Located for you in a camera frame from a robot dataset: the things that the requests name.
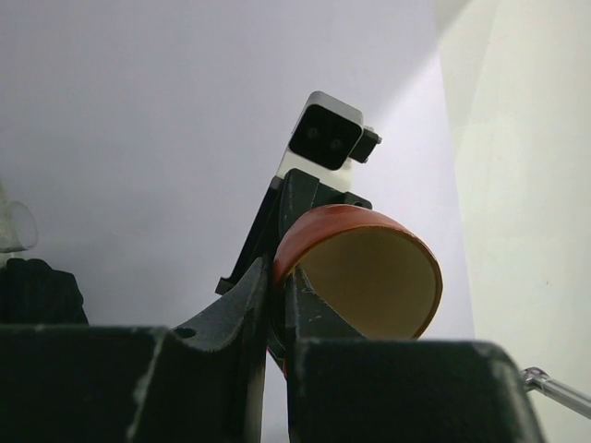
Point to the black cloth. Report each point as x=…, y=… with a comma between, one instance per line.
x=32, y=292

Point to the orange ceramic mug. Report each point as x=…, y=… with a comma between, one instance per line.
x=377, y=275

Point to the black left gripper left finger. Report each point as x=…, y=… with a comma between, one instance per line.
x=199, y=382

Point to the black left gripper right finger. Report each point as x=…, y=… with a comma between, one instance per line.
x=343, y=387

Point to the clear plastic cup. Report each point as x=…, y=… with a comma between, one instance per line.
x=19, y=232

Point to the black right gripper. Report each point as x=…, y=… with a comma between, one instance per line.
x=298, y=192

